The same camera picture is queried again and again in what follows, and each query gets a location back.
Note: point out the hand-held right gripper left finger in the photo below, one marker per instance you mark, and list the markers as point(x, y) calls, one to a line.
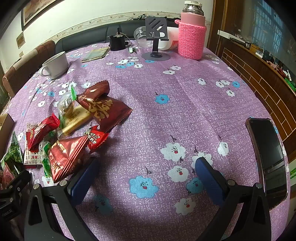
point(83, 183)

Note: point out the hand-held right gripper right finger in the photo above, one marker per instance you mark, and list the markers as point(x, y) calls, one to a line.
point(208, 182)

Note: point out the red gold-striped snack packet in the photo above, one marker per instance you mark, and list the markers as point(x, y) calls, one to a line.
point(64, 157)

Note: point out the cardboard box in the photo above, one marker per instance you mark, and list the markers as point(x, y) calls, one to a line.
point(5, 132)

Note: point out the clear green-edged snack packet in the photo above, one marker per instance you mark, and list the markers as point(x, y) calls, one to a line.
point(46, 160)
point(66, 103)

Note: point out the pink snack packet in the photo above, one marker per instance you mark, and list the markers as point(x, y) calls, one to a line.
point(5, 177)

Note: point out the white red-print snack packet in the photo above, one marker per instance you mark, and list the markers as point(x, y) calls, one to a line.
point(29, 157)

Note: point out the green snack packet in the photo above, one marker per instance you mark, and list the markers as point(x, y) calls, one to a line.
point(12, 153)

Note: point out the small red white-print snack packet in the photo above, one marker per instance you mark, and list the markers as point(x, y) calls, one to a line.
point(96, 139)

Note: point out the bright red snack packet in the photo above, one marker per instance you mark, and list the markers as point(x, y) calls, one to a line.
point(40, 133)

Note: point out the yellow biscuit packet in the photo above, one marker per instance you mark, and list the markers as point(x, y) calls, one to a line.
point(74, 120)

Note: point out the black smartphone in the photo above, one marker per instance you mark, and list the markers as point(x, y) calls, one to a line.
point(270, 160)

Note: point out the dark red gold-print snack packet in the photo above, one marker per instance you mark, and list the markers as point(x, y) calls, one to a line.
point(108, 111)

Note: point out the green white box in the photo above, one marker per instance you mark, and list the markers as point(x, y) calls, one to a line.
point(292, 172)

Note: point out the purple floral tablecloth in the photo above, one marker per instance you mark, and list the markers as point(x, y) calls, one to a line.
point(161, 104)

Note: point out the brown chair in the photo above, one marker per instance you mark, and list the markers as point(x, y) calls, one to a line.
point(27, 67)

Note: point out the white mug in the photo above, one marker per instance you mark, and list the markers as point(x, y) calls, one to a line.
point(55, 66)

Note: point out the wooden cabinet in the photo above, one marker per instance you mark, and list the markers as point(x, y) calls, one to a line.
point(254, 69)

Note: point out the green gold booklet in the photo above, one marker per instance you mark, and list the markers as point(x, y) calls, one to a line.
point(96, 54)

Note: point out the black pouch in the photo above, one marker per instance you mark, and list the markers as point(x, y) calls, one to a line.
point(117, 42)

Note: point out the dark grey sofa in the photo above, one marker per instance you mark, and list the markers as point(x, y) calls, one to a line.
point(81, 38)

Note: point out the pink knit-sleeved thermos bottle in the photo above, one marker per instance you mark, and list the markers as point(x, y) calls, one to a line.
point(192, 37)

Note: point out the white plate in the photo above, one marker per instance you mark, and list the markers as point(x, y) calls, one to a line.
point(171, 39)

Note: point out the clear plastic cup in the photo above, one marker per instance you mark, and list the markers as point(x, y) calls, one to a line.
point(141, 38)

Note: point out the dark grey phone stand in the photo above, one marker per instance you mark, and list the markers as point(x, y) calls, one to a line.
point(156, 26)

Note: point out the framed wall picture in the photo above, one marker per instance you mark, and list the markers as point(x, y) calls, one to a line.
point(34, 11)

